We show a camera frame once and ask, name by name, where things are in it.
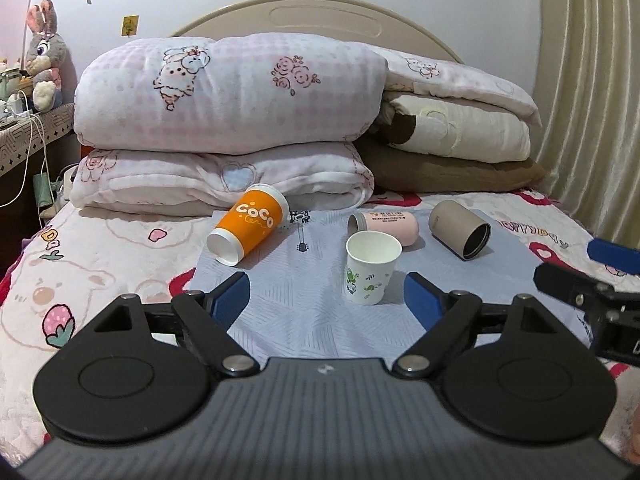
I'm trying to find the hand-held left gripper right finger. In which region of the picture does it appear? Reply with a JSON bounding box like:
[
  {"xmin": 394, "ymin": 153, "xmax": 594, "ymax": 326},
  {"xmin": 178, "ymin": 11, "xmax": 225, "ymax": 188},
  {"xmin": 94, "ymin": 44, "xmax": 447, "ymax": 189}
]
[{"xmin": 391, "ymin": 272, "xmax": 557, "ymax": 380}]

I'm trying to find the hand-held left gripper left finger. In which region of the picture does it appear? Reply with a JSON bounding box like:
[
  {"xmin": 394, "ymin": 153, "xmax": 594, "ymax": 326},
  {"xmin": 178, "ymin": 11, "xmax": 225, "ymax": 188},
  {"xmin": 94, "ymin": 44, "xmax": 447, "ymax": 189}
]
[{"xmin": 93, "ymin": 271, "xmax": 260, "ymax": 379}]

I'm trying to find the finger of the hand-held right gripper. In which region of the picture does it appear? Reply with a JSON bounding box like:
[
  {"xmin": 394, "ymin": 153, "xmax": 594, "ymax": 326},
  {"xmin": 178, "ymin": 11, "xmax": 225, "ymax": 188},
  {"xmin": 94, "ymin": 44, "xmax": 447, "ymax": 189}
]
[
  {"xmin": 533, "ymin": 262, "xmax": 608, "ymax": 309},
  {"xmin": 587, "ymin": 238, "xmax": 640, "ymax": 265}
]

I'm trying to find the white cup with green print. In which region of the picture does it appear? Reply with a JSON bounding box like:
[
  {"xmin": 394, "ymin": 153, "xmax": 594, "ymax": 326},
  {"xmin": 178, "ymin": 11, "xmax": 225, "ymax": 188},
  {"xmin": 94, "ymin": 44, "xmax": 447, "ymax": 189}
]
[{"xmin": 341, "ymin": 231, "xmax": 403, "ymax": 307}]

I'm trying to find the orange paper cup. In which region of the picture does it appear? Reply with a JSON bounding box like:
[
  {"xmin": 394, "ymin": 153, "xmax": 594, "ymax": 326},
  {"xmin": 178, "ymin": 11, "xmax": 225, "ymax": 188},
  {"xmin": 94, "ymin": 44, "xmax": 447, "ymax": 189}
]
[{"xmin": 206, "ymin": 183, "xmax": 291, "ymax": 267}]

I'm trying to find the pink cup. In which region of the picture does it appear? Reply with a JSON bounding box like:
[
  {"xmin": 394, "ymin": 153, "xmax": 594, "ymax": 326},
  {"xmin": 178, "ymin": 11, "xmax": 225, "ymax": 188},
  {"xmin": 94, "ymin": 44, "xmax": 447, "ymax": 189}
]
[{"xmin": 347, "ymin": 210, "xmax": 419, "ymax": 251}]

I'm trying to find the brown paper cup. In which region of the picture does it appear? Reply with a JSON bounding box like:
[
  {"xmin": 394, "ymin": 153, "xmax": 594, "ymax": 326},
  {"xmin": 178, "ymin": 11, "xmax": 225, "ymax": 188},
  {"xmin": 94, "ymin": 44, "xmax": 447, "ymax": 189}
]
[{"xmin": 428, "ymin": 199, "xmax": 493, "ymax": 263}]

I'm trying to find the light blue patterned cloth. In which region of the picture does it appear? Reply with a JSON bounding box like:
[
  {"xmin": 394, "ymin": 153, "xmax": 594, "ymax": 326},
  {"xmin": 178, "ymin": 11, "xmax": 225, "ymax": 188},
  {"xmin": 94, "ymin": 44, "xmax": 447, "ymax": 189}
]
[{"xmin": 182, "ymin": 207, "xmax": 592, "ymax": 361}]

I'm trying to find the folded pink heart quilt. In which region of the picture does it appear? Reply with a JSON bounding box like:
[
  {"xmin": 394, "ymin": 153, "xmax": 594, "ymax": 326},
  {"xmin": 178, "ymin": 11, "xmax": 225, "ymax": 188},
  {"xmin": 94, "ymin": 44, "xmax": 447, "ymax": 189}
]
[{"xmin": 69, "ymin": 142, "xmax": 376, "ymax": 217}]

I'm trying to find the brown pillow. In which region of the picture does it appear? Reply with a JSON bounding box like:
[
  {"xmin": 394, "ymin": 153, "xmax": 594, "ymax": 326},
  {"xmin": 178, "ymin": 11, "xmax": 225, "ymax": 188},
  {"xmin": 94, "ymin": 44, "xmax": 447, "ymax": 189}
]
[{"xmin": 354, "ymin": 136, "xmax": 549, "ymax": 194}]

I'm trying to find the beige curtain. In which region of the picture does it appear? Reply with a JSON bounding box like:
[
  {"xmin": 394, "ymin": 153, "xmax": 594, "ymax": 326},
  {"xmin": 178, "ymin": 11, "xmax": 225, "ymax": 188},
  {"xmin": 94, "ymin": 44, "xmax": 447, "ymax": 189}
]
[{"xmin": 531, "ymin": 0, "xmax": 640, "ymax": 252}]

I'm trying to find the folded cream quilt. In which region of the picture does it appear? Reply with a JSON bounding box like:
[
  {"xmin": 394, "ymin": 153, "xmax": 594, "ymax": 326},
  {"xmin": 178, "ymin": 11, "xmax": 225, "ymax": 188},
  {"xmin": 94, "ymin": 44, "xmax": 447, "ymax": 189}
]
[{"xmin": 374, "ymin": 96, "xmax": 532, "ymax": 164}]

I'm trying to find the folded pink floral quilt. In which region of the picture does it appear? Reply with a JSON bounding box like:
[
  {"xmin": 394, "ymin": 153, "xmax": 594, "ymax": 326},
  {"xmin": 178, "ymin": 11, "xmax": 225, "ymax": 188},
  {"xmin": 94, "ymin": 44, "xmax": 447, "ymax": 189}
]
[{"xmin": 73, "ymin": 32, "xmax": 390, "ymax": 155}]

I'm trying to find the green pouch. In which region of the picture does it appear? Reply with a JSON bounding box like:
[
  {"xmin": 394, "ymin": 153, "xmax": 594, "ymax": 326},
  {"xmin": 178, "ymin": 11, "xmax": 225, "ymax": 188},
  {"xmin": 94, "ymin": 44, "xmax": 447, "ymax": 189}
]
[{"xmin": 33, "ymin": 172, "xmax": 55, "ymax": 207}]

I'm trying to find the thin pink floral blanket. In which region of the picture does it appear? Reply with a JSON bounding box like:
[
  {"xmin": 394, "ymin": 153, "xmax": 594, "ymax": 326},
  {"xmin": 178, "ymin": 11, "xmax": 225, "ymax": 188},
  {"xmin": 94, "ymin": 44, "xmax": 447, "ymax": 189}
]
[{"xmin": 372, "ymin": 44, "xmax": 544, "ymax": 129}]

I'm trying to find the bedside cabinet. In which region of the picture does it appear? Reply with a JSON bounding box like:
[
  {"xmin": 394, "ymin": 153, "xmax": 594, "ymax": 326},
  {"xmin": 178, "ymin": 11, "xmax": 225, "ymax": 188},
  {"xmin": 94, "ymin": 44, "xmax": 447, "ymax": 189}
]
[{"xmin": 0, "ymin": 102, "xmax": 77, "ymax": 273}]

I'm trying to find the white charger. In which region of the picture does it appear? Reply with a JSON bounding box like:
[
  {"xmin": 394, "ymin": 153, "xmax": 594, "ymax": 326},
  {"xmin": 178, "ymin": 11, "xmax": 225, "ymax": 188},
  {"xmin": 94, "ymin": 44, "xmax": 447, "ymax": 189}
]
[{"xmin": 5, "ymin": 91, "xmax": 32, "ymax": 124}]

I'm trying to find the beige bed headboard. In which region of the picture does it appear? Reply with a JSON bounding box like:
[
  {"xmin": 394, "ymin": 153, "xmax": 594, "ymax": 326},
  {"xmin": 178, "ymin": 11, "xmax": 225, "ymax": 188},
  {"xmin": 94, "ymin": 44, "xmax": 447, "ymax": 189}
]
[{"xmin": 169, "ymin": 0, "xmax": 467, "ymax": 65}]

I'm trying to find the grey rabbit plush toy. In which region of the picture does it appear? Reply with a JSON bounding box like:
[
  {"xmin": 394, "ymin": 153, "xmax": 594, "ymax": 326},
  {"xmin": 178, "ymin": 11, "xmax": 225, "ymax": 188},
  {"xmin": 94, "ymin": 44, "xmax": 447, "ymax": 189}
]
[{"xmin": 23, "ymin": 0, "xmax": 71, "ymax": 113}]

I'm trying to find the white cable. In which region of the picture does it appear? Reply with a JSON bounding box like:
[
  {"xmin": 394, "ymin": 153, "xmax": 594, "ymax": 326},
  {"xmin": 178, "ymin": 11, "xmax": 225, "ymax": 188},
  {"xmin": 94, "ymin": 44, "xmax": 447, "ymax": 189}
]
[{"xmin": 0, "ymin": 91, "xmax": 49, "ymax": 221}]

